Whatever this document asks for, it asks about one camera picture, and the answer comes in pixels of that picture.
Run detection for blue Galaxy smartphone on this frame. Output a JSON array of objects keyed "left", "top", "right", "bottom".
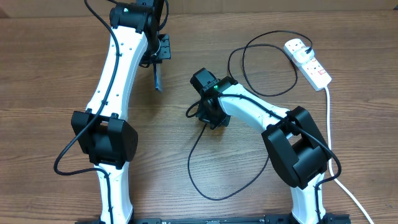
[{"left": 153, "top": 63, "right": 163, "bottom": 92}]

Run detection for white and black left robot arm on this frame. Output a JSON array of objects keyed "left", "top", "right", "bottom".
[{"left": 53, "top": 0, "right": 171, "bottom": 223}]

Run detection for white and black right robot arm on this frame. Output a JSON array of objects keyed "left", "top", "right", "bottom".
[{"left": 190, "top": 68, "right": 338, "bottom": 223}]

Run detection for white charger plug adapter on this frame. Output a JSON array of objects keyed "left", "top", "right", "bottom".
[{"left": 293, "top": 47, "right": 315, "bottom": 66}]

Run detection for white power strip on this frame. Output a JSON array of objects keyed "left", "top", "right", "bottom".
[{"left": 284, "top": 39, "right": 331, "bottom": 91}]

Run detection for white power strip cord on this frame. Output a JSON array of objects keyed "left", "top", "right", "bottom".
[{"left": 323, "top": 86, "right": 376, "bottom": 224}]

